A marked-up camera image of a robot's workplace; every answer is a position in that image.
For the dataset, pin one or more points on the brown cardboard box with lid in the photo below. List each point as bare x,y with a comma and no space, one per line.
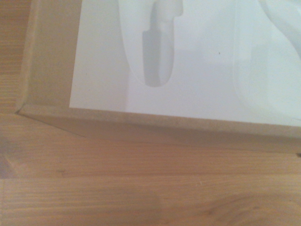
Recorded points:
47,70

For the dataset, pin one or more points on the white moulded foam insert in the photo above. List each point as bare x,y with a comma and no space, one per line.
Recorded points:
202,77

